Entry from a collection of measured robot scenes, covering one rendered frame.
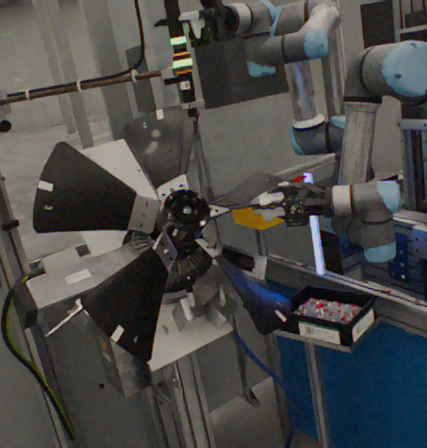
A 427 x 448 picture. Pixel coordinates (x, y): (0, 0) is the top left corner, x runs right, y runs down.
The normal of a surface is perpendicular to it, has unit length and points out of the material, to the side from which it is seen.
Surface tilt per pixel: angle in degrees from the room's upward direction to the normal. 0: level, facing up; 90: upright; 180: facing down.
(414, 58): 86
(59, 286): 50
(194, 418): 90
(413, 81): 85
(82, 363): 90
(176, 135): 45
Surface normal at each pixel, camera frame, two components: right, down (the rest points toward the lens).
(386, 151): 0.31, 0.23
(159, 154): -0.40, -0.31
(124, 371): 0.55, 0.15
